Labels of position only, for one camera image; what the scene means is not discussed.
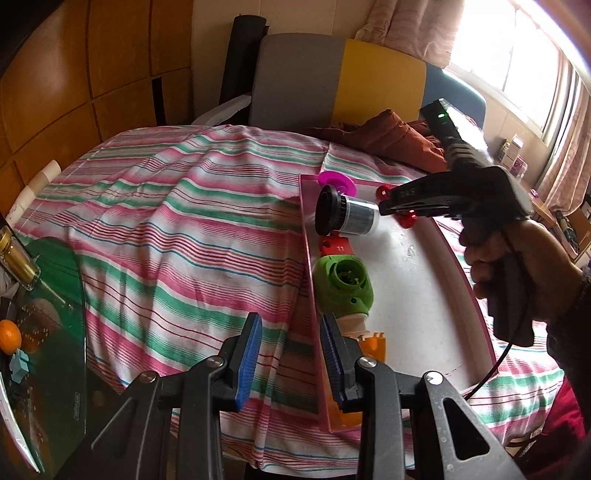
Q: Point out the black grey cylindrical canister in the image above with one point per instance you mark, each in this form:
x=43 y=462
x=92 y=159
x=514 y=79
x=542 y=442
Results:
x=351 y=214

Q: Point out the orange fruit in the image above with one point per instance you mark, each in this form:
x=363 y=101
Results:
x=8 y=337

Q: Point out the dark red cloth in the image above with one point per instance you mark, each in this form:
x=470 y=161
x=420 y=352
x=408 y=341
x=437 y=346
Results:
x=563 y=424

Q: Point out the wooden side table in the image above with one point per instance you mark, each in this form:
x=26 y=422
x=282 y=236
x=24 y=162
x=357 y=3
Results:
x=545 y=210

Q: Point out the wooden wardrobe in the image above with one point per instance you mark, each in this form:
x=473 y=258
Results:
x=55 y=83

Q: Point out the striped bedsheet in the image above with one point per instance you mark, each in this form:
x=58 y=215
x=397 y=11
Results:
x=184 y=230

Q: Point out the magenta plastic spool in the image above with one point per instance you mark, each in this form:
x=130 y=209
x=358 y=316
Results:
x=339 y=180

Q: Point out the red shiny clip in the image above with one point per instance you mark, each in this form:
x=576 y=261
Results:
x=406 y=221

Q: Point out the brown quilted blanket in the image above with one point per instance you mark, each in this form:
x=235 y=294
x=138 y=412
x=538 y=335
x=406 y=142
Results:
x=392 y=138

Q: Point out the orange plastic toy piece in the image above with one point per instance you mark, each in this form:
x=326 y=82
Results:
x=371 y=346

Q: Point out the window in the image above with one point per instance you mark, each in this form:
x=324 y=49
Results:
x=517 y=69

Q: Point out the white ribbed plastic piece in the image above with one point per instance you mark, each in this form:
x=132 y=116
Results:
x=221 y=110

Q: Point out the small blue box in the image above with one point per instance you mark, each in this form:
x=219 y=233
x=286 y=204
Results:
x=18 y=367

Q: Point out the white carton box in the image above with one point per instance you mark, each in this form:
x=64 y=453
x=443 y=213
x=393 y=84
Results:
x=512 y=150

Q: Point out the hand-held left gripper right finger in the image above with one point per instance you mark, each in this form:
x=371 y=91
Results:
x=332 y=364

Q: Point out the bottle with gold neck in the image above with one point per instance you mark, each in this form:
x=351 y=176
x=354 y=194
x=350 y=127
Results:
x=21 y=263

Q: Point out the red plastic block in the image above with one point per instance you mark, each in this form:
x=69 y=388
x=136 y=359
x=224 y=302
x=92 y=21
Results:
x=339 y=247

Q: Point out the green glass table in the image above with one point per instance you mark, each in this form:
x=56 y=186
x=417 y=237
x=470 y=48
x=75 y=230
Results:
x=55 y=323

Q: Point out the pink shallow box tray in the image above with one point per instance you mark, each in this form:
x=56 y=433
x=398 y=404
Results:
x=415 y=300

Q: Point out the purple small box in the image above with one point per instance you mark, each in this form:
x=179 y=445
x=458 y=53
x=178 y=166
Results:
x=518 y=167

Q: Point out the grey yellow blue headboard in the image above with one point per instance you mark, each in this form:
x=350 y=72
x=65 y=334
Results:
x=295 y=78

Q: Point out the beige patterned curtain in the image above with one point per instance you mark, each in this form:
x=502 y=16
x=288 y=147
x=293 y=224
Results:
x=568 y=152
x=406 y=27

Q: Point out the person's right forearm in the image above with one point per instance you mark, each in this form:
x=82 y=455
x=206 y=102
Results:
x=572 y=341

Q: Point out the green plug-in mosquito repeller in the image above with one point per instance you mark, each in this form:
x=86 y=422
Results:
x=332 y=286

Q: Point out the black rolled mat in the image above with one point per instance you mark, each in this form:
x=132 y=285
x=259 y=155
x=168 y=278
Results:
x=242 y=55

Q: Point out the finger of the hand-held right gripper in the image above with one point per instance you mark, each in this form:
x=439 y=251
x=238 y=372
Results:
x=411 y=194
x=425 y=212

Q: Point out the person's right hand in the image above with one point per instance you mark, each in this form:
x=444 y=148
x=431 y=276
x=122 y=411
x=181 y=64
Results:
x=540 y=263

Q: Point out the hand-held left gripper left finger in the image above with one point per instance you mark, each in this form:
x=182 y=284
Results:
x=244 y=364

